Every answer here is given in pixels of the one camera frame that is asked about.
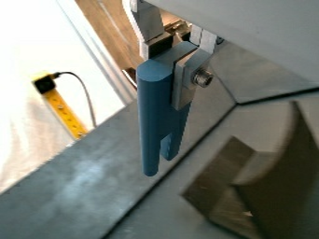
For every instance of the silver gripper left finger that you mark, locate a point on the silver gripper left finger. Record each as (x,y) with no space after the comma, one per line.
(145,20)

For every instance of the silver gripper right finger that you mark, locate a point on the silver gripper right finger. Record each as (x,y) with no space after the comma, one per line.
(190,68)

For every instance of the black curved fixture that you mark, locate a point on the black curved fixture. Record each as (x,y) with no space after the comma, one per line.
(261,194)

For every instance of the black side camera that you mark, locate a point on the black side camera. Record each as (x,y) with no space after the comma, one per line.
(44,84)

